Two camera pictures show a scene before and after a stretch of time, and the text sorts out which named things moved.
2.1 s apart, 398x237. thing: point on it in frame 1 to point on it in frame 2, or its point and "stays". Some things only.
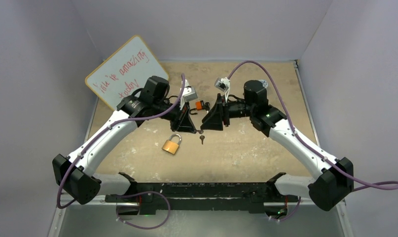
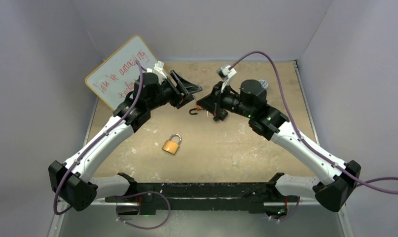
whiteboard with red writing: x=124 y=72 stays
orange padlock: x=199 y=105 stays
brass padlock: x=171 y=146 stays
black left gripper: x=182 y=121 to x=177 y=102
